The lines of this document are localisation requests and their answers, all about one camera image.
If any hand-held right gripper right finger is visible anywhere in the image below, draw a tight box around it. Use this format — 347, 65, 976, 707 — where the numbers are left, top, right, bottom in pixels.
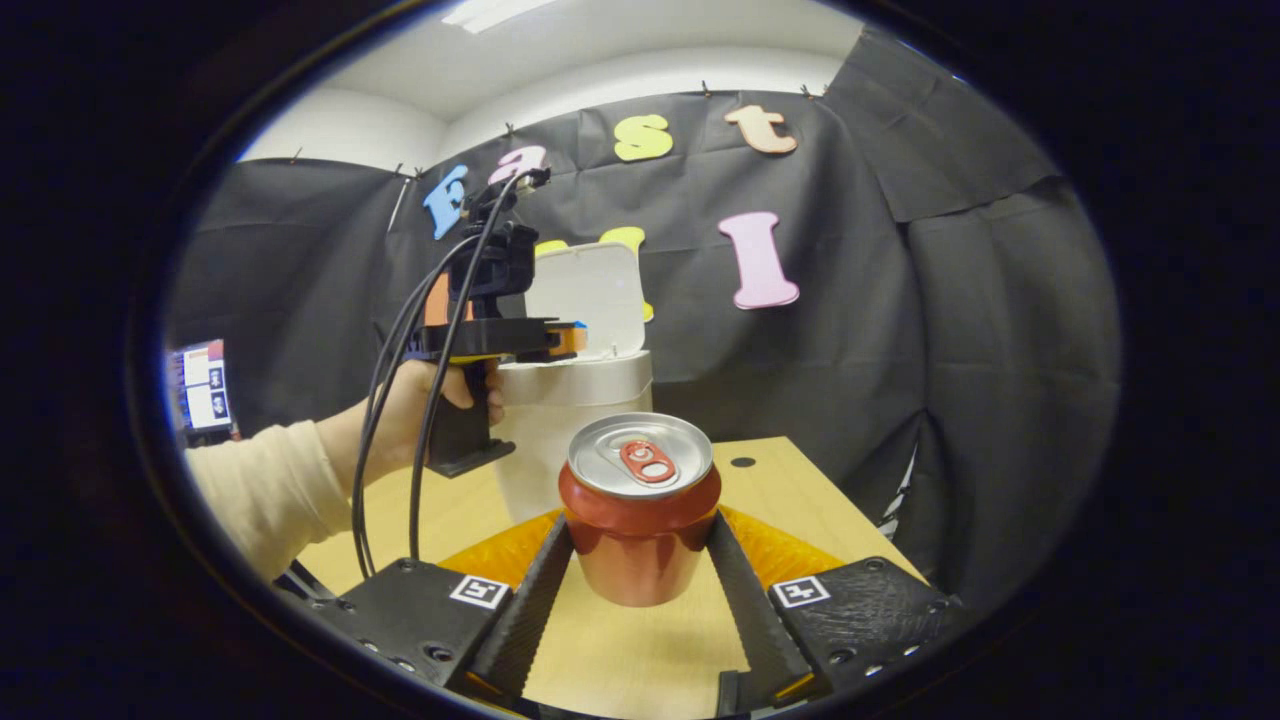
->
705, 505, 966, 716

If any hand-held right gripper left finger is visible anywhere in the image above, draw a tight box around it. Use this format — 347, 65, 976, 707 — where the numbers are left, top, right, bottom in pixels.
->
315, 512, 576, 701

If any white desktop garbage bin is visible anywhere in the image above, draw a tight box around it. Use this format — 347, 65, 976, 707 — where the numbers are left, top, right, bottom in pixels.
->
490, 242, 655, 524

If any red pop can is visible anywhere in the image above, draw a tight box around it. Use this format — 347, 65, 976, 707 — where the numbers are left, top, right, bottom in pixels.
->
558, 412, 723, 608

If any wooden desktop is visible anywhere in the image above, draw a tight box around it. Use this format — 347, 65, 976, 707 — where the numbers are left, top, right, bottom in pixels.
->
295, 436, 926, 720

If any ceiling light panel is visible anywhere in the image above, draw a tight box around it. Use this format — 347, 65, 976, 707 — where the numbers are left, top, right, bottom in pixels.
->
442, 0, 561, 35

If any computer monitor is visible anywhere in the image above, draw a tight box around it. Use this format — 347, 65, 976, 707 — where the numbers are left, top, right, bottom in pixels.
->
165, 340, 236, 441

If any black cable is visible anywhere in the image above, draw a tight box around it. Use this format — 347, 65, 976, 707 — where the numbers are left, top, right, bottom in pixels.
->
408, 170, 551, 561
350, 235, 486, 581

